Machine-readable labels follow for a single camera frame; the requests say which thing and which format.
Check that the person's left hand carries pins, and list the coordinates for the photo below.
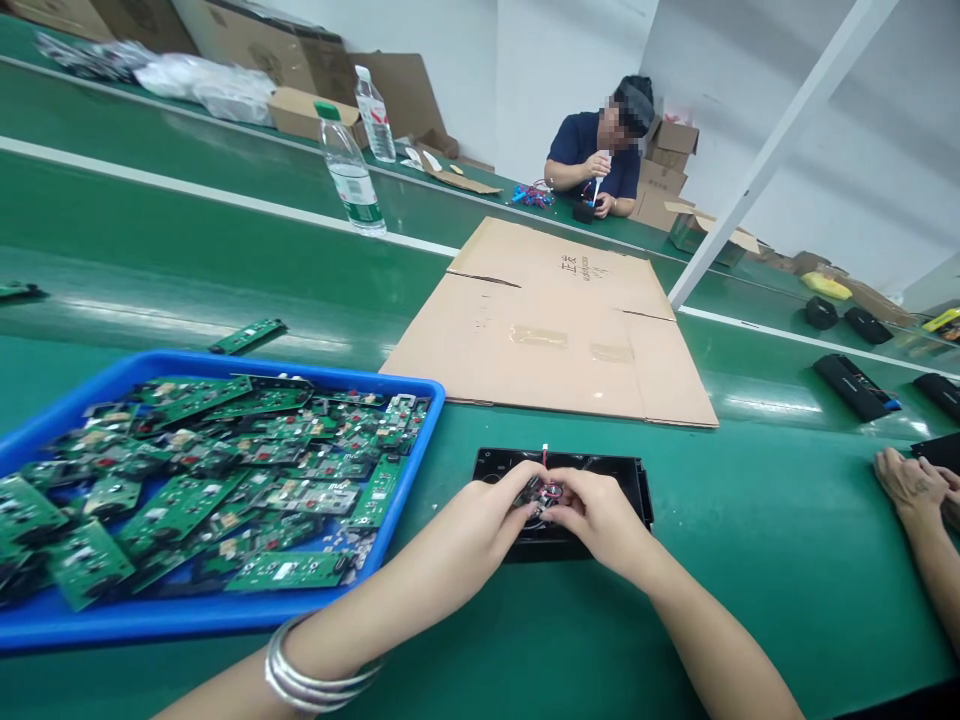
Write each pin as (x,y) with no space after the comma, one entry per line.
(480,517)

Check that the person's right hand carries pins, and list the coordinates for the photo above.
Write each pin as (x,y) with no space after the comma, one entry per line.
(600,517)

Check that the person's left fingers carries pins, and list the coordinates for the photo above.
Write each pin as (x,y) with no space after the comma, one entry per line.
(525,486)

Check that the person's right fingers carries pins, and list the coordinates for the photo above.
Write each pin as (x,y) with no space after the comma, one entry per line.
(574,499)

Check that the small round speaker part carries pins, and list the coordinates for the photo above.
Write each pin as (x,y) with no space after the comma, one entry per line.
(550,495)

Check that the black plastic speaker housing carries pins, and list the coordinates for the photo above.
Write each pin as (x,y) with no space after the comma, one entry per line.
(600,469)

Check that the flattened cardboard sheet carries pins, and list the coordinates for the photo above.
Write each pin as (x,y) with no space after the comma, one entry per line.
(555,330)

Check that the small black box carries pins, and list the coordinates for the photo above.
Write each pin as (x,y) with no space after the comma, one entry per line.
(586,212)

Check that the open green cardboard box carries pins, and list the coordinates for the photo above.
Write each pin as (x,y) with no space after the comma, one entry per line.
(705,232)

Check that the black speaker shell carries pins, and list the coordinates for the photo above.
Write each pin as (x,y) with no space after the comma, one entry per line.
(823,310)
(868,324)
(939,391)
(847,375)

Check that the torn cardboard scrap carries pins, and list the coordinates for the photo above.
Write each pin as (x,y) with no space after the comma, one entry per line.
(465,180)

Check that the white tube tool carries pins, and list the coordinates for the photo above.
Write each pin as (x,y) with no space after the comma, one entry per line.
(598,180)

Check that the narrow green circuit board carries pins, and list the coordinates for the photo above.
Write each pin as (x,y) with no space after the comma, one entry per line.
(247,337)

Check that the pile of green circuit boards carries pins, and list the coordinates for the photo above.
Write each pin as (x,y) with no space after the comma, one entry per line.
(202,480)

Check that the blue plastic tray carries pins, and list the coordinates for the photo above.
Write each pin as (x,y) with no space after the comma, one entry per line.
(225,622)

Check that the yellow bag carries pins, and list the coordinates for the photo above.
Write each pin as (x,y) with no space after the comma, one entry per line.
(825,285)

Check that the stack of cartons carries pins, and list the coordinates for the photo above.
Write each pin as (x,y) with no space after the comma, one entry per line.
(667,172)

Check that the clear bottle green cap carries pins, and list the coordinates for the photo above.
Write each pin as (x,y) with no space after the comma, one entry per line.
(351,176)

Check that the white pillar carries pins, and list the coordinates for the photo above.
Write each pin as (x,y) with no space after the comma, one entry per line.
(772,157)

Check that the clear bottle red label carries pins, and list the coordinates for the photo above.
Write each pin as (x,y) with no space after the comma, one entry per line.
(375,116)

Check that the small open cardboard box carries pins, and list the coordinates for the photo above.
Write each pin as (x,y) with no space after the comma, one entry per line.
(307,112)

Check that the large brown cardboard boxes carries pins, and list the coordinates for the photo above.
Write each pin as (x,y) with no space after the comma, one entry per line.
(247,45)

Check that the pile of plastic bags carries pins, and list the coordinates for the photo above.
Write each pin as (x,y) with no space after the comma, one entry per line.
(150,67)

